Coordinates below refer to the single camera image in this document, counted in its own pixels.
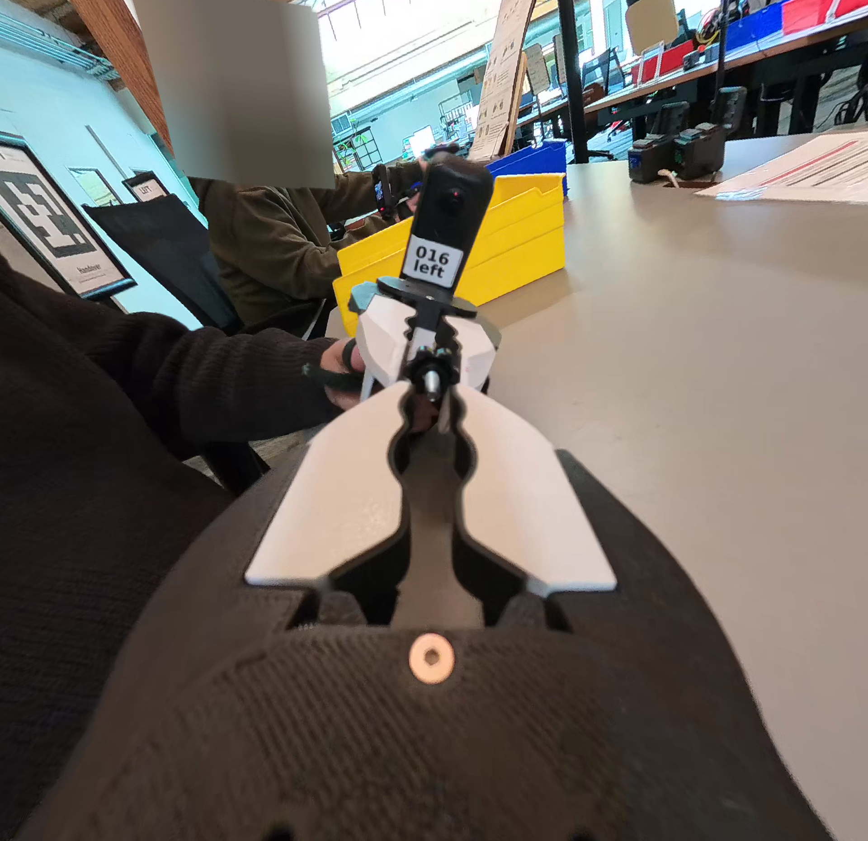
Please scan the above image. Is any printed paper sheet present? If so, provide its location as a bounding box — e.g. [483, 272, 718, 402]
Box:
[695, 131, 868, 206]

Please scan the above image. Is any person's left hand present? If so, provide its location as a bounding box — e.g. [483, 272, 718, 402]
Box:
[319, 336, 374, 409]

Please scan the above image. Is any black vertical pole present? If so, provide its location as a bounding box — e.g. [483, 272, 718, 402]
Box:
[552, 0, 591, 165]

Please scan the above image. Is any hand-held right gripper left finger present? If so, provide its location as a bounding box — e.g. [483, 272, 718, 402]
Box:
[244, 380, 412, 594]

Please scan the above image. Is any tan rounded board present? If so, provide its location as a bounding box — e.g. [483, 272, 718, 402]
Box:
[624, 0, 680, 57]

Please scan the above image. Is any black knob screw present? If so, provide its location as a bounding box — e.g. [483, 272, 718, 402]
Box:
[406, 348, 454, 408]

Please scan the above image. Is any yellow plastic bin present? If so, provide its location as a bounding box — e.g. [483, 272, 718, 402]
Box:
[332, 173, 567, 337]

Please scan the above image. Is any marker tag stand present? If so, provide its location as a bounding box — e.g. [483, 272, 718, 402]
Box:
[708, 0, 748, 138]

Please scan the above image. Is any black box device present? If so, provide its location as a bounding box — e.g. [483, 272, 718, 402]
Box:
[651, 102, 690, 144]

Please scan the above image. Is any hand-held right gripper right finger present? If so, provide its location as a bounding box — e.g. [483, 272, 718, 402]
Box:
[448, 380, 619, 597]

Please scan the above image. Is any small blue plastic bin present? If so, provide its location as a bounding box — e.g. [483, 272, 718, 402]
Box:
[724, 0, 785, 54]

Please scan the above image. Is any black office chair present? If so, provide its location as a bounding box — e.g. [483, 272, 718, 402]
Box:
[81, 193, 326, 340]

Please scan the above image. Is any wooden support post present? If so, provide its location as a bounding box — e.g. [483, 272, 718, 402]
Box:
[51, 0, 174, 154]

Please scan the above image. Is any person's left forearm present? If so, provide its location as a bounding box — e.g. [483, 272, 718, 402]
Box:
[102, 312, 343, 462]

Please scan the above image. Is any black battery charger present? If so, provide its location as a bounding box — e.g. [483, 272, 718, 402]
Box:
[671, 122, 726, 181]
[627, 136, 674, 184]

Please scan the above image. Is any red plastic bin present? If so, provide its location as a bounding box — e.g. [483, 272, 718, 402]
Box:
[780, 0, 868, 37]
[631, 38, 697, 86]

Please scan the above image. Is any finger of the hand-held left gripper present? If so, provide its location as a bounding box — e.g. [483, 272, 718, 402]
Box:
[442, 314, 497, 393]
[354, 297, 416, 403]

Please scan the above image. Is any cardboard instruction board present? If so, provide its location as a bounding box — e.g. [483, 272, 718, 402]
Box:
[468, 0, 545, 163]

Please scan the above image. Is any framed marker poster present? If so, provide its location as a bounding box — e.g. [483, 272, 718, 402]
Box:
[122, 170, 172, 203]
[0, 131, 138, 301]

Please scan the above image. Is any long wooden desk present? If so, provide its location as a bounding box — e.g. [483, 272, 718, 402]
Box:
[583, 10, 868, 140]

